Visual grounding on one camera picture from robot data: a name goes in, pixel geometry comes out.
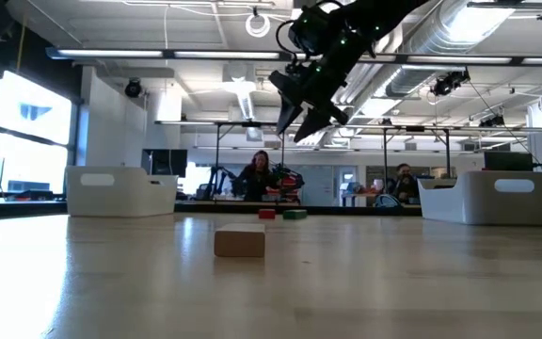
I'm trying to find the black aluminium table frame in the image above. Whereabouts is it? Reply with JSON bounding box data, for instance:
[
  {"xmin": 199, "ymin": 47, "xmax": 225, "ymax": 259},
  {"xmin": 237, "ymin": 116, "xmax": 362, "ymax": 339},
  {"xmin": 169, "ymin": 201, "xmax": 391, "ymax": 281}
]
[{"xmin": 0, "ymin": 200, "xmax": 542, "ymax": 230}]

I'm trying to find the white plastic bin with handles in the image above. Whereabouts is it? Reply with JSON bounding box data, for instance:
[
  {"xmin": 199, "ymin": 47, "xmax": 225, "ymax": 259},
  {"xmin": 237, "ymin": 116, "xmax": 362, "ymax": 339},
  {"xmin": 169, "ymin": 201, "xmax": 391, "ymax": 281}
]
[
  {"xmin": 417, "ymin": 169, "xmax": 542, "ymax": 226},
  {"xmin": 65, "ymin": 165, "xmax": 179, "ymax": 218}
]

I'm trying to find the white coiled cable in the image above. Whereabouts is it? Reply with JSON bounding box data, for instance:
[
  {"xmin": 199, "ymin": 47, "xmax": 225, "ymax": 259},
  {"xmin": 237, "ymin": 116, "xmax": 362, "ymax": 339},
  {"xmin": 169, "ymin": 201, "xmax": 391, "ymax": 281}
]
[{"xmin": 245, "ymin": 11, "xmax": 272, "ymax": 39}]

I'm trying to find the LED light bar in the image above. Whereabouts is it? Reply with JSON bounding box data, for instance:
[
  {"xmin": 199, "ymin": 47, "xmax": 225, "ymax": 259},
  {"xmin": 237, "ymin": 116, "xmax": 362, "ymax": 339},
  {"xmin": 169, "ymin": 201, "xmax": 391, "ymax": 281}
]
[{"xmin": 44, "ymin": 46, "xmax": 542, "ymax": 66}]

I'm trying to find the natural wooden rectangular block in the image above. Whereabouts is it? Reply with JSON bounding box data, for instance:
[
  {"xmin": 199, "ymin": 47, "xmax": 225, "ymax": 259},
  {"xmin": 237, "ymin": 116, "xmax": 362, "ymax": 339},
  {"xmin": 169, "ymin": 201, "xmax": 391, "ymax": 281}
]
[{"xmin": 214, "ymin": 223, "xmax": 266, "ymax": 258}]

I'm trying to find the black computer monitor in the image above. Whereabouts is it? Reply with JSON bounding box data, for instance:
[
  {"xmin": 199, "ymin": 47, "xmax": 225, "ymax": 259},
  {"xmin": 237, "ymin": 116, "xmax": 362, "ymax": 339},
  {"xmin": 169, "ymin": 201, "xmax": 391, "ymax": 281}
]
[{"xmin": 484, "ymin": 150, "xmax": 534, "ymax": 173}]

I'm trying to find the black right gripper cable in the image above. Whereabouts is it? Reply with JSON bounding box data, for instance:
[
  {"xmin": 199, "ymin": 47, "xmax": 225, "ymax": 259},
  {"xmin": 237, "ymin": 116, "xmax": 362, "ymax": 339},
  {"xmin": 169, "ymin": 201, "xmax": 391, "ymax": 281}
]
[{"xmin": 275, "ymin": 18, "xmax": 300, "ymax": 62}]

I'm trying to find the black round ceiling fixture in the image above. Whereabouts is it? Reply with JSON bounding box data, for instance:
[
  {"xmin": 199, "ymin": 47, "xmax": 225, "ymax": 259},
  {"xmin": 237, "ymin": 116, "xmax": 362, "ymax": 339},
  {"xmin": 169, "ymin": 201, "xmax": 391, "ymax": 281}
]
[{"xmin": 123, "ymin": 77, "xmax": 143, "ymax": 99}]

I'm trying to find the black aluminium gantry frame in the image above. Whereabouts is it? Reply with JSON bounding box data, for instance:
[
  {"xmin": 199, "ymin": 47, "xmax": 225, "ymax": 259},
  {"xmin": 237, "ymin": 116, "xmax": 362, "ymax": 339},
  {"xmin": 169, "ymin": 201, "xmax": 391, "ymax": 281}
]
[
  {"xmin": 214, "ymin": 121, "xmax": 286, "ymax": 183},
  {"xmin": 382, "ymin": 125, "xmax": 452, "ymax": 183}
]

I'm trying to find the person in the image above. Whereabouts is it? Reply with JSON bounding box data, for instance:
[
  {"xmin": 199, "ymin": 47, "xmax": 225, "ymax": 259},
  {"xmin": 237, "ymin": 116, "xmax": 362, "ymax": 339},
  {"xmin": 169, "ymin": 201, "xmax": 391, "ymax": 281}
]
[
  {"xmin": 234, "ymin": 150, "xmax": 273, "ymax": 202},
  {"xmin": 391, "ymin": 163, "xmax": 422, "ymax": 204}
]

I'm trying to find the black ceiling camera cluster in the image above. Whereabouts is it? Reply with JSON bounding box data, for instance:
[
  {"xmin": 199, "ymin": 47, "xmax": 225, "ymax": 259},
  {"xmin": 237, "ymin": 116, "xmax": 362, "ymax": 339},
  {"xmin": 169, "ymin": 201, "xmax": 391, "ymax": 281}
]
[
  {"xmin": 429, "ymin": 69, "xmax": 471, "ymax": 98},
  {"xmin": 477, "ymin": 114, "xmax": 506, "ymax": 128}
]

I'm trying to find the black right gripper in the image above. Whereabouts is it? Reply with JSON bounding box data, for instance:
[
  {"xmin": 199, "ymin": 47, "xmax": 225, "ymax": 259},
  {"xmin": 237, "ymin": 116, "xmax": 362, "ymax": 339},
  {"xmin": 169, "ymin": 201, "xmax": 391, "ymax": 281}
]
[{"xmin": 269, "ymin": 44, "xmax": 364, "ymax": 144}]

